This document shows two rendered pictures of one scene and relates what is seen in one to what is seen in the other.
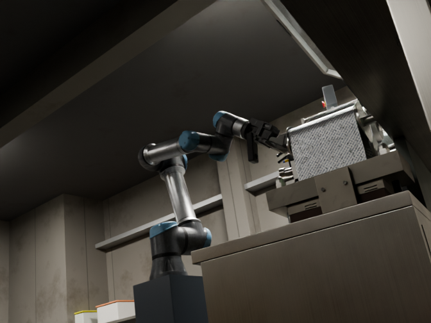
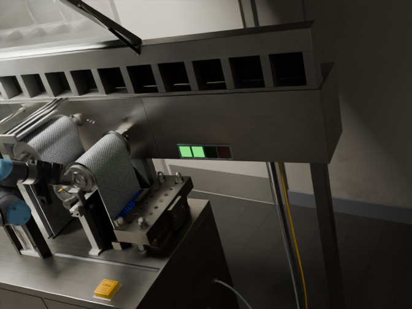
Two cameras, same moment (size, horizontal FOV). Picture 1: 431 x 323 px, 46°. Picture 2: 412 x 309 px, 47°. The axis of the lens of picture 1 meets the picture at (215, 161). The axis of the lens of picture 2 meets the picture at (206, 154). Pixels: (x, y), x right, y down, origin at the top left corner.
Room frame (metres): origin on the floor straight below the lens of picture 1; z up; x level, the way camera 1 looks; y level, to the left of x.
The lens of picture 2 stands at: (1.06, 1.34, 2.10)
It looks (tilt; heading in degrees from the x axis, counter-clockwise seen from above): 28 degrees down; 274
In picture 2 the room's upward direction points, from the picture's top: 15 degrees counter-clockwise
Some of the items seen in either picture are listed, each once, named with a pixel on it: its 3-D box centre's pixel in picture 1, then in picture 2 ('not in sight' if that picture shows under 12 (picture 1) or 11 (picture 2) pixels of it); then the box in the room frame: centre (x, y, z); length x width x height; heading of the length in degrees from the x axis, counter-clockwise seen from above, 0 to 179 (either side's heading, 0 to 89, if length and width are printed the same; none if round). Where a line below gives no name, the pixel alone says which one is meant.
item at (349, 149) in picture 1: (331, 168); (121, 190); (1.56, -0.37, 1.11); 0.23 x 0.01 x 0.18; 62
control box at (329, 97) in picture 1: (328, 98); not in sight; (2.14, -0.58, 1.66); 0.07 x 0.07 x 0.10; 78
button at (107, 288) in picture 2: not in sight; (106, 289); (1.64, -0.01, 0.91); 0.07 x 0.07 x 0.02; 62
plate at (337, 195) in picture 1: (335, 190); (178, 213); (1.34, -0.32, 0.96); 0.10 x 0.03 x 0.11; 62
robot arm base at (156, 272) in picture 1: (167, 268); not in sight; (1.98, 0.25, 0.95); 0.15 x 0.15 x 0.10
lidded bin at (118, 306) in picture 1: (117, 312); not in sight; (6.42, 1.50, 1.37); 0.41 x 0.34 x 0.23; 54
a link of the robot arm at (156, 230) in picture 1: (166, 239); not in sight; (1.99, 0.25, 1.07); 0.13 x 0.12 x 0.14; 131
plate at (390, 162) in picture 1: (338, 187); (156, 206); (1.43, -0.35, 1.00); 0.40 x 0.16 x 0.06; 62
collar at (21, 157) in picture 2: not in sight; (22, 161); (1.90, -0.39, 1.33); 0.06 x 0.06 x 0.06; 62
